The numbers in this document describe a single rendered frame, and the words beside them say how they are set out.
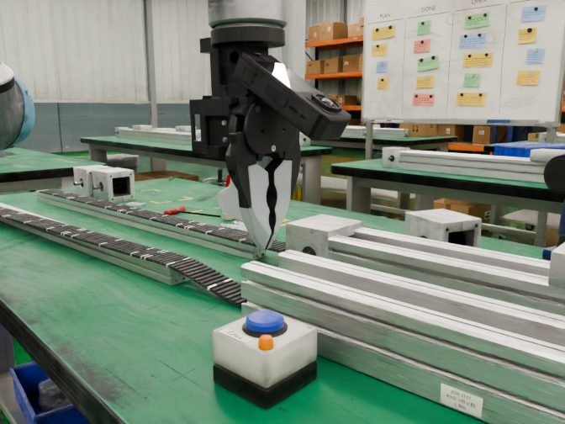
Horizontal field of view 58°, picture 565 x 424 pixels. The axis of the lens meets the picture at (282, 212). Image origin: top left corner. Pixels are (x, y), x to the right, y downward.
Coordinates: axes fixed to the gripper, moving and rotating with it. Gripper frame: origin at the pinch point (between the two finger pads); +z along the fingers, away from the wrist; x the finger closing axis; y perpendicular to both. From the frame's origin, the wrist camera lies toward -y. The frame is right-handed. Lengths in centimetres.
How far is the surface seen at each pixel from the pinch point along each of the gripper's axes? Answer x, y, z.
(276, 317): -0.1, -0.6, 8.4
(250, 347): 4.3, -1.3, 9.8
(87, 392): 13.9, 13.6, 16.0
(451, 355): -7.6, -16.3, 10.4
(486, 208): -409, 126, 78
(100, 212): -30, 90, 14
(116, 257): -11, 50, 14
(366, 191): -188, 108, 31
